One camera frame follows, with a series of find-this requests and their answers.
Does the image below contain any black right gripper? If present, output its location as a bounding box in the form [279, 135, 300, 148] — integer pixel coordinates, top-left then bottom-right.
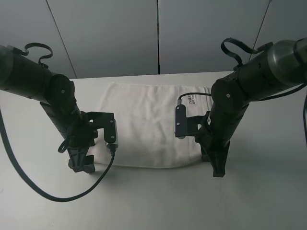
[196, 115, 236, 156]

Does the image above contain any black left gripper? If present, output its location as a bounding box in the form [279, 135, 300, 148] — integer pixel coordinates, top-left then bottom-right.
[63, 117, 98, 173]

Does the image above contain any white towel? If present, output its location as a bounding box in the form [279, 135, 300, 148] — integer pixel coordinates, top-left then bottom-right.
[98, 83, 213, 169]

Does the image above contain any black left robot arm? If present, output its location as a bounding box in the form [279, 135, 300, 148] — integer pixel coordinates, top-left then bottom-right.
[0, 46, 97, 173]

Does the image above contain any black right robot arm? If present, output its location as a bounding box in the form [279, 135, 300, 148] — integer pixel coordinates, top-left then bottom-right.
[198, 38, 307, 161]

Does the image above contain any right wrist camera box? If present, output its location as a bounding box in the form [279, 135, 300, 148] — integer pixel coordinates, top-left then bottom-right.
[175, 104, 207, 139]

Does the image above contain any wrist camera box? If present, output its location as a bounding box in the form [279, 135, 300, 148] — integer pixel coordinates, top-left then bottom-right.
[86, 112, 118, 154]
[175, 104, 207, 139]

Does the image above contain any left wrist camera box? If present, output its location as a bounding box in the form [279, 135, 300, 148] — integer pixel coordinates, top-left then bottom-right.
[86, 112, 118, 154]

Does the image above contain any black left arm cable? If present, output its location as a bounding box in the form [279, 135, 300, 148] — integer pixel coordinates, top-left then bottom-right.
[0, 107, 117, 202]

